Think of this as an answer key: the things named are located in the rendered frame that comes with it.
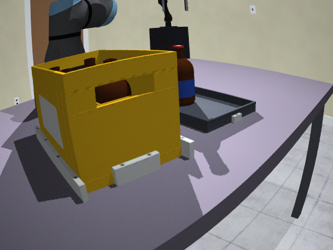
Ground yellow crate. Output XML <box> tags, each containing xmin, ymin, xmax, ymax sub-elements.
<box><xmin>31</xmin><ymin>49</ymin><xmax>182</xmax><ymax>193</ymax></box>

